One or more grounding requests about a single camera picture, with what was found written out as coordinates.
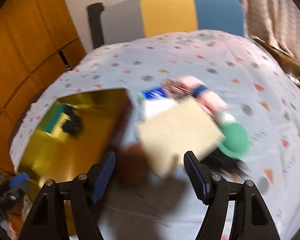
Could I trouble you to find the grey yellow blue chair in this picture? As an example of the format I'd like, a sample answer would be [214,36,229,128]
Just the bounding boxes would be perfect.
[87,0,244,49]

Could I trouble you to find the white printed tablecloth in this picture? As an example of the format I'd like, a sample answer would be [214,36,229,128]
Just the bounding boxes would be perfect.
[9,29,300,240]

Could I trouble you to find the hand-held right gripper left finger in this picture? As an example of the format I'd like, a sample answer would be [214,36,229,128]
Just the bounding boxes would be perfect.
[19,151,116,240]

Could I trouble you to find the gold cardboard box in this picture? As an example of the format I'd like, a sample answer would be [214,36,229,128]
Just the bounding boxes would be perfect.
[15,88,133,235]

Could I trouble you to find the orange wooden cabinet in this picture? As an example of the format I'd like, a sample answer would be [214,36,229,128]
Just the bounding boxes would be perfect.
[0,0,87,178]

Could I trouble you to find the dark wooden furniture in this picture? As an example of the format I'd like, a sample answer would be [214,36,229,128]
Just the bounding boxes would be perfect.
[254,38,300,87]

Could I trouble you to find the leopard print scrunchie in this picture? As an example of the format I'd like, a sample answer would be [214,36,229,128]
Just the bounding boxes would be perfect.
[162,77,190,99]

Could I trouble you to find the beige foam sponge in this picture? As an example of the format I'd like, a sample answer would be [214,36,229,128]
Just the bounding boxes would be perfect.
[135,97,225,178]

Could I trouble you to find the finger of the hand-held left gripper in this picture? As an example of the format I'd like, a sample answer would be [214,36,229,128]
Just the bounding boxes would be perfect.
[0,172,30,200]

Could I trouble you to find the pink sock with blue band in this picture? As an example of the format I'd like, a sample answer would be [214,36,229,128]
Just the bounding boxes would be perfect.
[179,75,229,117]

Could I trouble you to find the green and yellow sponge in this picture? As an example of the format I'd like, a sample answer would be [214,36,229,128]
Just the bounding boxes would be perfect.
[44,103,70,139]

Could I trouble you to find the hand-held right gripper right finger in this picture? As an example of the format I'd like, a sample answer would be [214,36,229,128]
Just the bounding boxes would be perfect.
[184,151,282,240]

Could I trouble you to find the beige patterned curtain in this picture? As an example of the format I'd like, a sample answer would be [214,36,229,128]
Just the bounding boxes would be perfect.
[162,0,300,60]

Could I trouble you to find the black wig with colourful beads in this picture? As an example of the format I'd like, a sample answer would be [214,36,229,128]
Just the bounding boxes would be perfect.
[202,150,250,178]

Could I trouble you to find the blue tissue packet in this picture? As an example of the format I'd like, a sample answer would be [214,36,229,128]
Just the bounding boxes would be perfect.
[137,87,175,123]

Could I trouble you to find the green hat white bottle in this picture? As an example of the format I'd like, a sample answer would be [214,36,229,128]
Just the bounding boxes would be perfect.
[214,111,249,159]

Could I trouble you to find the brown round soft object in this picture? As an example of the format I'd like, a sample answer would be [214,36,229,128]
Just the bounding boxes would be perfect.
[117,142,153,188]

